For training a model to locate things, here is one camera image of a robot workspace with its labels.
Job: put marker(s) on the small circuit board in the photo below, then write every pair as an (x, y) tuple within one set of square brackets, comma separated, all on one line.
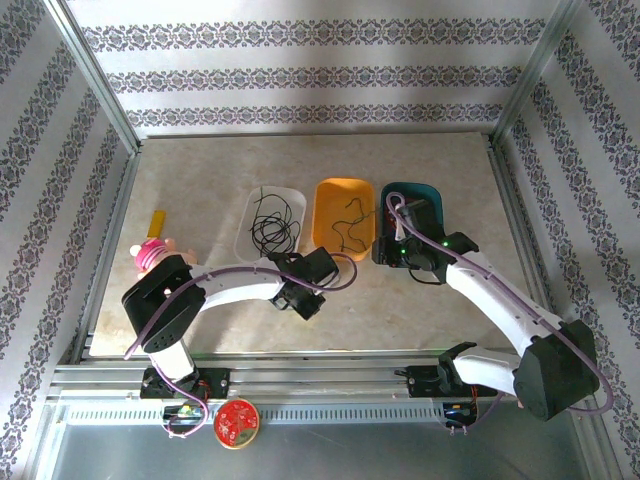
[(457, 412), (184, 414)]

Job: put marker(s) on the aluminium side rail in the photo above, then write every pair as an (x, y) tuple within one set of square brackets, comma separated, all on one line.
[(520, 225), (112, 225)]

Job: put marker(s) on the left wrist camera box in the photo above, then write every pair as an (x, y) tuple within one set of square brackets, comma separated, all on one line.
[(320, 267)]

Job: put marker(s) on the dark green plastic bin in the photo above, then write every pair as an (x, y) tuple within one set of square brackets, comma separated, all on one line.
[(435, 200)]

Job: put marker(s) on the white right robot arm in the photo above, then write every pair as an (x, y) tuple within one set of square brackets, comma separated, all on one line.
[(490, 300)]

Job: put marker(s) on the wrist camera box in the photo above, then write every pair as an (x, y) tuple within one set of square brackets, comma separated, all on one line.
[(417, 212), (320, 267)]

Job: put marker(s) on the yellow plastic bin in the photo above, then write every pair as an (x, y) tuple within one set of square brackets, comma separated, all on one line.
[(330, 210)]

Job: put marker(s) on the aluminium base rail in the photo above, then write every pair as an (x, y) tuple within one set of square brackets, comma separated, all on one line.
[(325, 380)]

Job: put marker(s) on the white plastic bin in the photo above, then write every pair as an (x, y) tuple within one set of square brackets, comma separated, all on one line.
[(245, 250)]

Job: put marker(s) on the pink plush toy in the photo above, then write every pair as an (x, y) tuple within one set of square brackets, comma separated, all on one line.
[(150, 252)]

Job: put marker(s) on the red round tin lid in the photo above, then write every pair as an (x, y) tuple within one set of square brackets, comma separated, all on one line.
[(236, 422)]

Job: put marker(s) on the aluminium frame post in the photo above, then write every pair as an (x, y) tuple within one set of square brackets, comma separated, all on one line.
[(535, 70), (95, 75)]

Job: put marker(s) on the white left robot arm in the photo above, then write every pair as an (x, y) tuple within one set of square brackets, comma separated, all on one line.
[(235, 286)]

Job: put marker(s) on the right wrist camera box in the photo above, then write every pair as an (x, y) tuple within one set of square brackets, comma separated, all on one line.
[(417, 212)]

